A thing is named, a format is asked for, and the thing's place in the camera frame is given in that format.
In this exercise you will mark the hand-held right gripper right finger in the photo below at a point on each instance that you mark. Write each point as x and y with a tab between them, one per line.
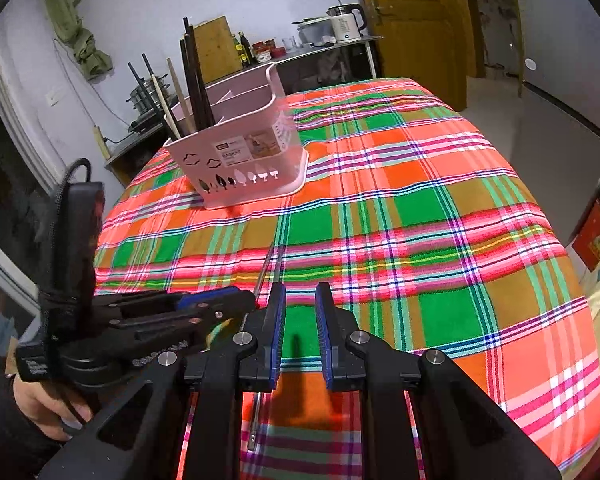
322	335

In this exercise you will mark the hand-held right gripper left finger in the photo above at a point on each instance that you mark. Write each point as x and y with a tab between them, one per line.
278	335

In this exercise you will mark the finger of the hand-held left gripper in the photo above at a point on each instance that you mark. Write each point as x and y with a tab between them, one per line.
205	297
180	332

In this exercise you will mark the metal chopstick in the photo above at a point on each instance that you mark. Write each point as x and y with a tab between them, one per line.
254	420
263	270

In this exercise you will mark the pink plastic utensil basket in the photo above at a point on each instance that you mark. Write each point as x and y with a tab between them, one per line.
260	180

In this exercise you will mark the black chopstick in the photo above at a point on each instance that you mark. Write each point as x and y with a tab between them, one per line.
196	100
155	79
145	92
192	65
201	70
186	75

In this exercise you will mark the wooden chopstick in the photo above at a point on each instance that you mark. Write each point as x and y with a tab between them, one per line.
178	91
163	101

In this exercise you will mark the person's left hand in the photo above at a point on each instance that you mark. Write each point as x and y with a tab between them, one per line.
40	405

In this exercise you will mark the beige power strip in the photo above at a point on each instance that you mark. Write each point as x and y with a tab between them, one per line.
100	142

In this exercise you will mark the plaid tablecloth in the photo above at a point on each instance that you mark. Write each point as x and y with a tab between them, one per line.
405	210

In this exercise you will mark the gas stove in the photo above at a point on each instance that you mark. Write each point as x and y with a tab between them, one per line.
145	121

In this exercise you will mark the steel steamer pot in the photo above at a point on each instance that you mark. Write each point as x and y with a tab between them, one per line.
147	92

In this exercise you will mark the green hanging cloth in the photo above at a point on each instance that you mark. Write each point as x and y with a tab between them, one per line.
75	35

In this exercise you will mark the dark oil bottle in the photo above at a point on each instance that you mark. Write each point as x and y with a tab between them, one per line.
237	52
246	49

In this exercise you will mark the wooden cutting board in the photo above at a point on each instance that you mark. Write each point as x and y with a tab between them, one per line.
217	50

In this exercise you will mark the red jar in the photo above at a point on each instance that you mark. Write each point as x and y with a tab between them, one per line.
267	51

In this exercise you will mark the clear drinking glass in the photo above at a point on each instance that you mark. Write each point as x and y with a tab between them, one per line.
288	45

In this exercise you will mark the red cardboard box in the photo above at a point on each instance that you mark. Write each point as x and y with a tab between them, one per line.
595	237

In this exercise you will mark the electric kettle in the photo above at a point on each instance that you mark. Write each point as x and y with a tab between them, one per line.
345	25

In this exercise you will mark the yellow wooden door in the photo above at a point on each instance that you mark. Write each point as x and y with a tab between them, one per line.
415	25

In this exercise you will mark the white window frame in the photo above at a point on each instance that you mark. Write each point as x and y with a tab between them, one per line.
10	125

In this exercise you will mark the white wall socket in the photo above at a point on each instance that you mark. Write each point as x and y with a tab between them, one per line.
55	96

